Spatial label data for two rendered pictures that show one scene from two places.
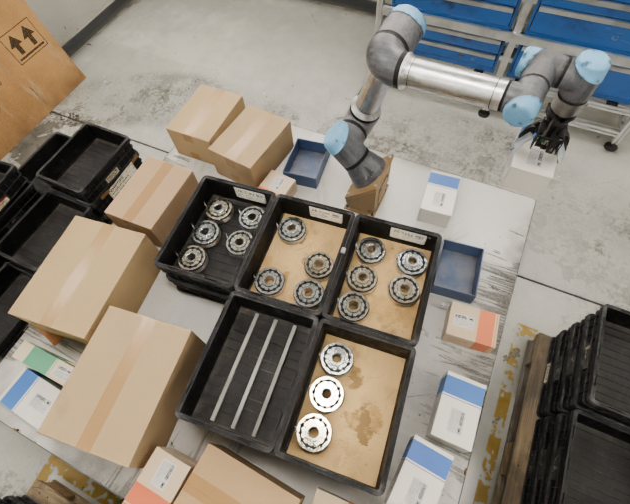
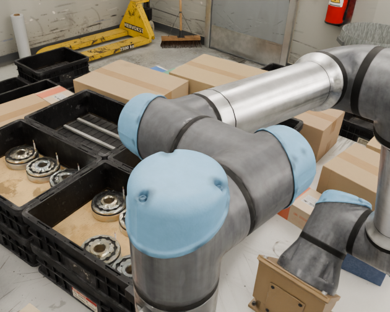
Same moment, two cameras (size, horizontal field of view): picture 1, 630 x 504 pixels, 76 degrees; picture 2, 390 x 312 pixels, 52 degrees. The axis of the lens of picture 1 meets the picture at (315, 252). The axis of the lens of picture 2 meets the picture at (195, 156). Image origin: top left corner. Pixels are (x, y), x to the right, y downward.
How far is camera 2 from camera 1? 1.33 m
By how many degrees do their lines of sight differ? 64
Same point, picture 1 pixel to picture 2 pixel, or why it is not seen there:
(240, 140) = (369, 164)
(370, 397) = (17, 198)
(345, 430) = (7, 177)
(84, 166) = not seen: hidden behind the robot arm
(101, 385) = (131, 75)
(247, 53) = not seen: outside the picture
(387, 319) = (79, 233)
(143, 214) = not seen: hidden behind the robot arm
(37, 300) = (207, 60)
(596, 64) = (150, 160)
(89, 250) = (240, 76)
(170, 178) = (314, 119)
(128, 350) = (148, 83)
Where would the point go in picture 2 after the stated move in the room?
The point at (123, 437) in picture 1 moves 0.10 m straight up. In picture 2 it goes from (91, 79) to (89, 57)
